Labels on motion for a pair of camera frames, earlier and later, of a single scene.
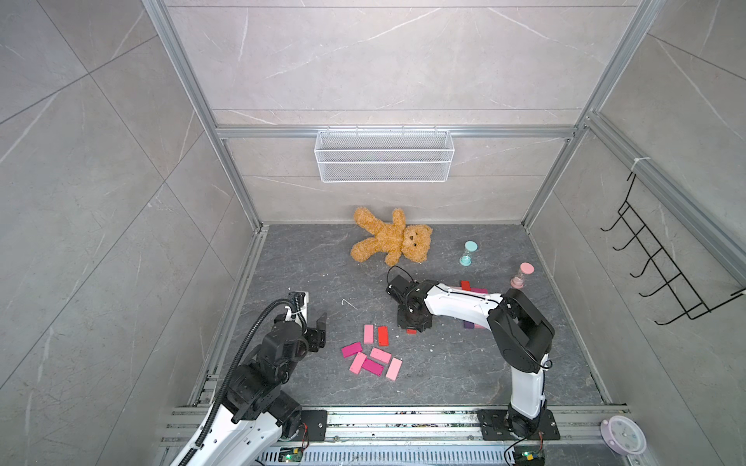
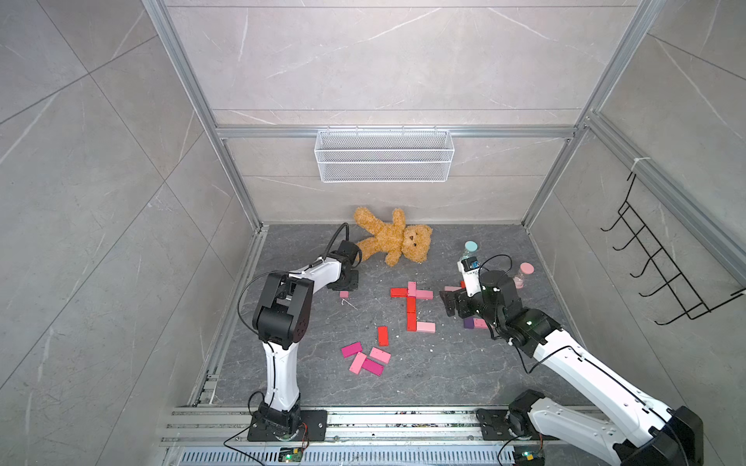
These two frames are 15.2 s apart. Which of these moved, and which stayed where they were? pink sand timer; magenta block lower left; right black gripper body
Moved: right black gripper body
Stayed: magenta block lower left; pink sand timer
